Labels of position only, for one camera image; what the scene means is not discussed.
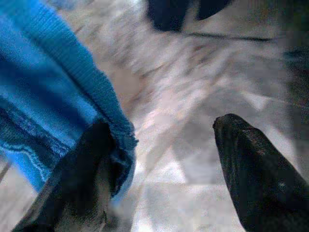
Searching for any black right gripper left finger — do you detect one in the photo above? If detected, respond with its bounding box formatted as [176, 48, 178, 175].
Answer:
[12, 122, 116, 232]

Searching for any blue shirt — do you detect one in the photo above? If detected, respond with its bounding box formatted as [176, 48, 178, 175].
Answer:
[0, 0, 140, 196]

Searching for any navy blue garment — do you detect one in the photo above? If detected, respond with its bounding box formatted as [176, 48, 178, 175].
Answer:
[146, 0, 232, 32]

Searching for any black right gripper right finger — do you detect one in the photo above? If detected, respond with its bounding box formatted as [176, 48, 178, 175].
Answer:
[212, 113, 309, 232]

